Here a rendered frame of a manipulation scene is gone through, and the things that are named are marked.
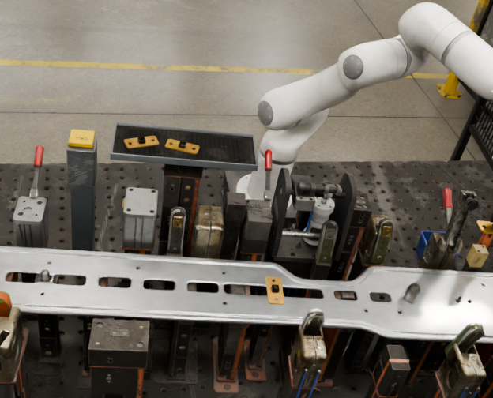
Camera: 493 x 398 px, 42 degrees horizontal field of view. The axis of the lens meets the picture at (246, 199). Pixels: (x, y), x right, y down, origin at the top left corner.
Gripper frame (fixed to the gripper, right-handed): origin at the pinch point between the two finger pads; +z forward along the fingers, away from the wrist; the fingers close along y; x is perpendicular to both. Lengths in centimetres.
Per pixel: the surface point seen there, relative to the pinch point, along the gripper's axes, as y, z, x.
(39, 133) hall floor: -194, 128, -140
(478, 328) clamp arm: 17.8, 16.0, -5.3
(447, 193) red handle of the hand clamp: -24.6, 13.6, 0.1
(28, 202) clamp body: -19, 22, -106
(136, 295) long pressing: 4, 28, -79
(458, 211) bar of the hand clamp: -14.6, 10.9, -1.1
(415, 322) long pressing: 7.5, 27.7, -12.7
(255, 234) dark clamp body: -16, 25, -50
